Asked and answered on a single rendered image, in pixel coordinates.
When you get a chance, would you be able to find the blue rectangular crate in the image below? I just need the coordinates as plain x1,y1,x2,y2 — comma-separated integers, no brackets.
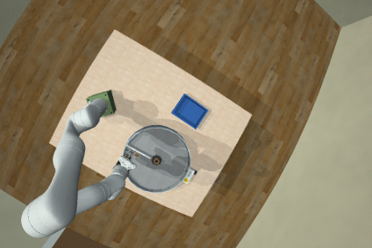
171,94,208,130

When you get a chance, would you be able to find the grey round turning table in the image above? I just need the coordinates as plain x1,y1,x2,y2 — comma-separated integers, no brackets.
122,125,197,194

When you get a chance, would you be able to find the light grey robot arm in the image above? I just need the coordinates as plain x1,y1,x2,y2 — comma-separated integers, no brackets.
21,98,126,237

